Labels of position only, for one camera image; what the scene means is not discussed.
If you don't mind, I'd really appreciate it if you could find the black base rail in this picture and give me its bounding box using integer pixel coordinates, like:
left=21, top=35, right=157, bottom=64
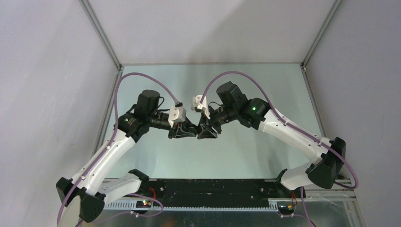
left=139, top=179, right=305, bottom=209

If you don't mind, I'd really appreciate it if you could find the right controller board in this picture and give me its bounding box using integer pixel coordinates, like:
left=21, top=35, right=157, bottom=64
left=278, top=205, right=296, bottom=210

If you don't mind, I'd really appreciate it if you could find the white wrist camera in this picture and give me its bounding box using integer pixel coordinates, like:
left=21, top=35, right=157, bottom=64
left=167, top=102, right=187, bottom=128
left=191, top=95, right=210, bottom=120

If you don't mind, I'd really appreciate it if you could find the left controller board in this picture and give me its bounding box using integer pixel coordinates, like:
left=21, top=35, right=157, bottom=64
left=135, top=200, right=153, bottom=209

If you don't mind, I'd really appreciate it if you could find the controller board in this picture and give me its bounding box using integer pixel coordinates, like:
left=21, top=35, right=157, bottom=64
left=135, top=200, right=153, bottom=209
left=278, top=205, right=296, bottom=210

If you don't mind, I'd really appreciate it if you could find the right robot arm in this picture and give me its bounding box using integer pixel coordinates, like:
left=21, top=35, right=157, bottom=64
left=192, top=81, right=346, bottom=198

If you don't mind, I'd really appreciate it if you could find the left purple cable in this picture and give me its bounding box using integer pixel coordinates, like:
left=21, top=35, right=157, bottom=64
left=56, top=72, right=183, bottom=227

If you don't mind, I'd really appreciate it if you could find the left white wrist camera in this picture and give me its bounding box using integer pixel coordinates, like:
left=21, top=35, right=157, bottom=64
left=167, top=102, right=187, bottom=128

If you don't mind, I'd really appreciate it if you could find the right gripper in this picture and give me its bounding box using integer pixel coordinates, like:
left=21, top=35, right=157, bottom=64
left=197, top=105, right=237, bottom=140

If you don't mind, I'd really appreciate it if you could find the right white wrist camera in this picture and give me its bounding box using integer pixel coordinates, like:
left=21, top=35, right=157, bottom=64
left=191, top=95, right=210, bottom=120

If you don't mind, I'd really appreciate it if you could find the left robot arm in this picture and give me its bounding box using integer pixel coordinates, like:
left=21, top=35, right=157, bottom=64
left=56, top=90, right=200, bottom=227

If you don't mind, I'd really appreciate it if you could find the black charging case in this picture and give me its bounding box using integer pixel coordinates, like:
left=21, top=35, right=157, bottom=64
left=190, top=125, right=203, bottom=136

